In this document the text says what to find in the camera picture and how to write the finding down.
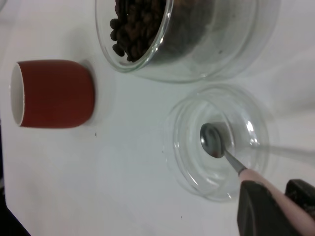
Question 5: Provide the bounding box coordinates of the coffee beans pile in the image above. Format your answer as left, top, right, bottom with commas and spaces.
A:
109, 0, 215, 63

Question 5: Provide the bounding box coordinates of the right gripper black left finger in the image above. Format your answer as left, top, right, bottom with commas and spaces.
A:
236, 180, 305, 236

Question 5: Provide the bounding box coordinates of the clear glass lid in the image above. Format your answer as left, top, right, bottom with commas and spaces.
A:
163, 83, 280, 203

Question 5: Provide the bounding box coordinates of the red ceramic mug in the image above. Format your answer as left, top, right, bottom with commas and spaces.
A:
9, 59, 96, 129

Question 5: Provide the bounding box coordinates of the pink-handled metal spoon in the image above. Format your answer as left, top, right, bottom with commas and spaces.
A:
199, 122, 315, 236

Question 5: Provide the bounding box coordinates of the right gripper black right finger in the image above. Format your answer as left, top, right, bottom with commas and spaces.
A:
284, 178, 315, 218

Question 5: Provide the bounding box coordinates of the double-walled glass cup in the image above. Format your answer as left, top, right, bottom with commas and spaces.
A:
94, 0, 281, 84

